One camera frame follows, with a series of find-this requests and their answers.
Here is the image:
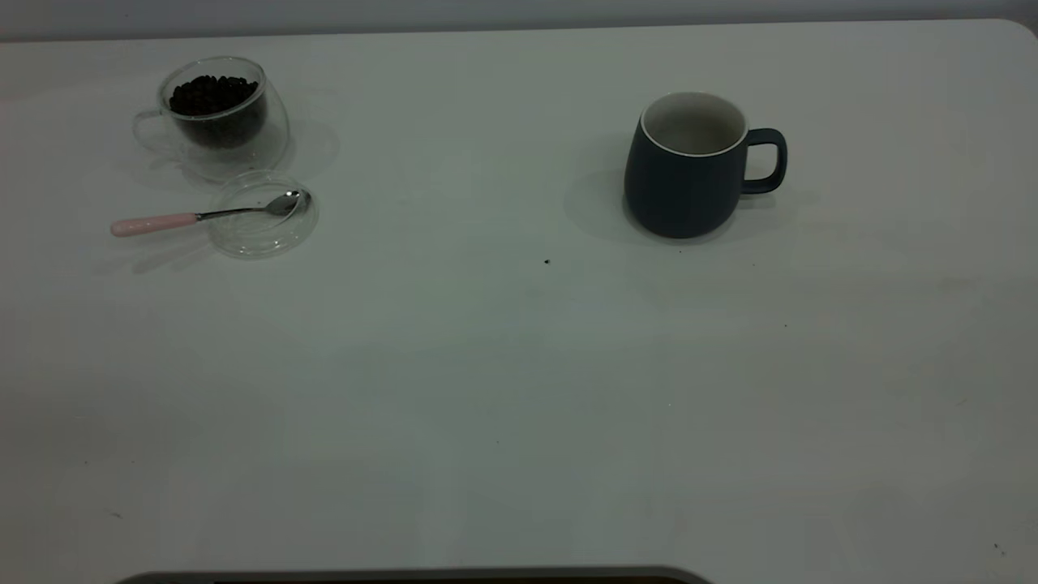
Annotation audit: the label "dark grey-blue ceramic mug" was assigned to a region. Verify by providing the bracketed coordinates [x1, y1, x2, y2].
[623, 91, 788, 240]

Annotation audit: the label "pink-handled metal spoon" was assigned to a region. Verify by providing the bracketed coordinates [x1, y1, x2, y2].
[111, 191, 302, 238]

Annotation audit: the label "clear round glass lid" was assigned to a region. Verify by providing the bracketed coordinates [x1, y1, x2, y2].
[207, 170, 320, 260]

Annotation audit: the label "dark coffee beans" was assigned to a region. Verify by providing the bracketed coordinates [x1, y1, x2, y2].
[169, 75, 268, 149]

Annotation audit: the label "clear double-wall glass cup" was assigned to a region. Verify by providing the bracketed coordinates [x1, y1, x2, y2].
[132, 55, 291, 183]

